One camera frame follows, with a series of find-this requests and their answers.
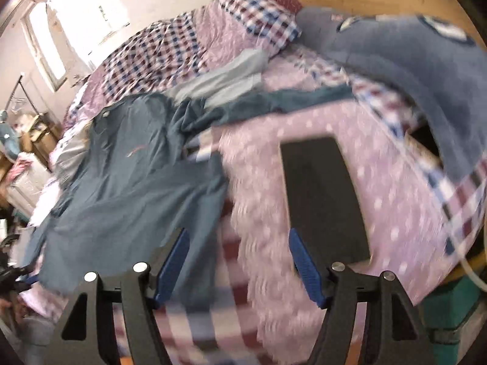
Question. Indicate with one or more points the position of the black rectangular pad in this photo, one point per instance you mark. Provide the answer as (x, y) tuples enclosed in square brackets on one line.
[(323, 197)]

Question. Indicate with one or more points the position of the silver ribbed suitcase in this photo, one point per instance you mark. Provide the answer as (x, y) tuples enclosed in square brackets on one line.
[(26, 190)]

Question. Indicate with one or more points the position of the black clothes rack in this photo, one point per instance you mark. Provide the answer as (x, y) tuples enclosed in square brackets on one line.
[(15, 91)]

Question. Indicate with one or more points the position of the purple checkered quilt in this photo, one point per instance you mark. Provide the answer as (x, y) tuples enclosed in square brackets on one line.
[(163, 53)]

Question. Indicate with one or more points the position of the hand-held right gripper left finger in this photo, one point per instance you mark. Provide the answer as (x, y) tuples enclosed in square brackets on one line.
[(173, 270)]

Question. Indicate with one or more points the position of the dark blue garment with graphic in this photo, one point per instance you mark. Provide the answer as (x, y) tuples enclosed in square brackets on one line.
[(418, 64)]

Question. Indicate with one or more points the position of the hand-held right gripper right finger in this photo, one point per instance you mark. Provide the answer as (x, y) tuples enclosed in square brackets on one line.
[(306, 270)]

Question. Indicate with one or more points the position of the wooden shelf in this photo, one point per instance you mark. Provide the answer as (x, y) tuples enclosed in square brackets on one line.
[(42, 140)]

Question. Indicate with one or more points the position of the blue shark plush toy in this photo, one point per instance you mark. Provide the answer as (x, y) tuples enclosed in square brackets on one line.
[(7, 137)]

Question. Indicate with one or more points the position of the white embroidered curtain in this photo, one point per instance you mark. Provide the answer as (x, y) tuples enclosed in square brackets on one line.
[(72, 45)]

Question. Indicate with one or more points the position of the bed with checkered sheet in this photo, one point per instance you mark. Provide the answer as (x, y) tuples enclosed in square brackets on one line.
[(399, 182)]

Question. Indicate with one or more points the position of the teal blue shirt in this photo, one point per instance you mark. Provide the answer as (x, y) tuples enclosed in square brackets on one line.
[(133, 178)]

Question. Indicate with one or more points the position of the window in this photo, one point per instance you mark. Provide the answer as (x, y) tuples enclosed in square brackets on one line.
[(76, 7)]

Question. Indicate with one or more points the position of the green storage box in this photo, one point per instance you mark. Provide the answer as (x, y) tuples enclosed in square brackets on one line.
[(452, 300)]

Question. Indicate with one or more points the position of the pink fluffy cloth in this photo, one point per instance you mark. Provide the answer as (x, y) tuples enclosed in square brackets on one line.
[(23, 163)]

